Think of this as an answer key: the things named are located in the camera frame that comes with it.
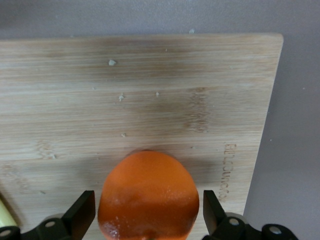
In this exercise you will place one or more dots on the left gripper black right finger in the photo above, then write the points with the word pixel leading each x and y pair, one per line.
pixel 215 215

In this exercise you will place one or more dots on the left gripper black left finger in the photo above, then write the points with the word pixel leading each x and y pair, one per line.
pixel 80 212

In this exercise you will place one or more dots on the orange fruit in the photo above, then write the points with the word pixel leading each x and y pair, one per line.
pixel 150 195

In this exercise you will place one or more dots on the yellow plastic knife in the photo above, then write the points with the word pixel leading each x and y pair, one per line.
pixel 5 215

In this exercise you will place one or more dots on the bamboo cutting board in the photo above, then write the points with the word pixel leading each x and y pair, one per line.
pixel 125 100

